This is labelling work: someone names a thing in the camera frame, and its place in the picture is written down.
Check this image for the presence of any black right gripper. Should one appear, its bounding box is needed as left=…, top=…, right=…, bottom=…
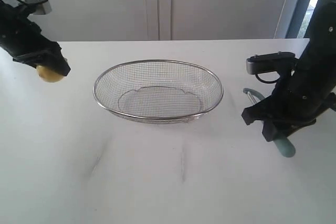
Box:
left=242, top=60, right=335, bottom=142

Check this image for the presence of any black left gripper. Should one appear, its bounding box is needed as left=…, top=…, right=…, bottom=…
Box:
left=1, top=1, right=71, bottom=76

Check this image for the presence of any yellow lemon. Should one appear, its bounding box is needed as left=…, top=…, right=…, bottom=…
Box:
left=36, top=66, right=64, bottom=83

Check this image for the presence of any teal handled peeler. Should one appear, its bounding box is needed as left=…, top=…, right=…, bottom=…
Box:
left=243, top=88, right=296, bottom=158

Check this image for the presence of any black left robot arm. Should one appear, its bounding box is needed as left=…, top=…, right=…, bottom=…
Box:
left=1, top=0, right=71, bottom=77

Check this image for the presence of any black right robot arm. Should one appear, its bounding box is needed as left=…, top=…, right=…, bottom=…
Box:
left=242, top=2, right=335, bottom=142

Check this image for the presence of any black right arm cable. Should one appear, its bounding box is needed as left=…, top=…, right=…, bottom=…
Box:
left=256, top=71, right=281, bottom=85

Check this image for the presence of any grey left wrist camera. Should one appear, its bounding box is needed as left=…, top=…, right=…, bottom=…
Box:
left=24, top=0, right=52, bottom=15

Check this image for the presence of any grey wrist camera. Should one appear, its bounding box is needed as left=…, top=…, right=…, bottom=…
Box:
left=246, top=52, right=295, bottom=75
left=24, top=0, right=52, bottom=15

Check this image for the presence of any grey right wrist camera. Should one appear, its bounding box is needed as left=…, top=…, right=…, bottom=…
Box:
left=246, top=52, right=295, bottom=75

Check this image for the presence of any oval wire mesh basket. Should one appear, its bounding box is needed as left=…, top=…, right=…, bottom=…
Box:
left=93, top=59, right=224, bottom=124

